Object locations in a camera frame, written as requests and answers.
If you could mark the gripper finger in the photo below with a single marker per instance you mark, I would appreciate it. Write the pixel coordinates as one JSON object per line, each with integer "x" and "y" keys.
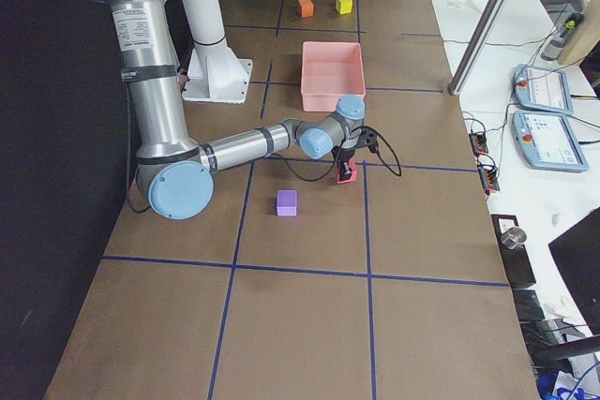
{"x": 345, "y": 170}

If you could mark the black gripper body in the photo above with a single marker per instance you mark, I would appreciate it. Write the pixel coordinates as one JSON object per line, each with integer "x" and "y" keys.
{"x": 343, "y": 155}

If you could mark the red foam block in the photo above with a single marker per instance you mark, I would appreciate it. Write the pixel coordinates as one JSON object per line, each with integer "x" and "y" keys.
{"x": 340, "y": 182}

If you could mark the yellow foam block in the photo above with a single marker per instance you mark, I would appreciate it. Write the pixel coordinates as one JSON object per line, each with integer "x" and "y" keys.
{"x": 344, "y": 7}

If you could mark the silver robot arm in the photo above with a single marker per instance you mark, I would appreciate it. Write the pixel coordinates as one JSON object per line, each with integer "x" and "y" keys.
{"x": 175, "y": 173}

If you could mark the pink plastic bin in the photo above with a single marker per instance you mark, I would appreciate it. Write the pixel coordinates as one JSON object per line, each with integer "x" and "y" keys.
{"x": 330, "y": 70}

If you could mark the purple foam block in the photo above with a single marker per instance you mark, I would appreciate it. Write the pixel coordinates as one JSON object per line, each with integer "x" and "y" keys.
{"x": 287, "y": 202}

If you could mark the upper orange connector strip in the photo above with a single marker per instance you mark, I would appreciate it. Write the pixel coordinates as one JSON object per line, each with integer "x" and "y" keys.
{"x": 478, "y": 142}

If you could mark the orange connector strip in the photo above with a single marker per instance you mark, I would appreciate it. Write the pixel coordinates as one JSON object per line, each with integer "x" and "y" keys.
{"x": 489, "y": 178}
{"x": 478, "y": 142}

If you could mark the lower orange connector strip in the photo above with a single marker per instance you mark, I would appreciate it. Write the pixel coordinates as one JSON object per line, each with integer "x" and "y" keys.
{"x": 489, "y": 178}

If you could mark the orange foam block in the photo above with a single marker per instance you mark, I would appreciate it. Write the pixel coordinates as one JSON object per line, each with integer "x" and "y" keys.
{"x": 305, "y": 8}

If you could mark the silver metal cylinder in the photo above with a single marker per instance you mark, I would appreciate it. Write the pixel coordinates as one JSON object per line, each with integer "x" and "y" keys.
{"x": 513, "y": 237}

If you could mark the black box under cylinder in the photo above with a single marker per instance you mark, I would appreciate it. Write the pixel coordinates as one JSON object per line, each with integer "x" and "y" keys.
{"x": 516, "y": 262}

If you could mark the lower teach pendant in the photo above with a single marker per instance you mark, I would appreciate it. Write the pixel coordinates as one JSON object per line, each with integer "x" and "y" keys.
{"x": 548, "y": 142}

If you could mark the teach pendant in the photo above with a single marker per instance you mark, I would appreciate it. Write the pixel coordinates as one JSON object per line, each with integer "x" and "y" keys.
{"x": 548, "y": 142}
{"x": 542, "y": 89}

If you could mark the upper teach pendant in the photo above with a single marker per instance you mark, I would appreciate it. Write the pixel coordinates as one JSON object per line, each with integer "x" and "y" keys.
{"x": 542, "y": 89}

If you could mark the black monitor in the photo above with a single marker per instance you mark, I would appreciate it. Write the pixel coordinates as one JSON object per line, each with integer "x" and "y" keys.
{"x": 576, "y": 255}

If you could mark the white pedestal column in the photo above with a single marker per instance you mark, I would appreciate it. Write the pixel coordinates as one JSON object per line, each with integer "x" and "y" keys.
{"x": 215, "y": 74}

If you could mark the aluminium frame post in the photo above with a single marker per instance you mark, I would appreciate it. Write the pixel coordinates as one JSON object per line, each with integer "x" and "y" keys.
{"x": 476, "y": 44}

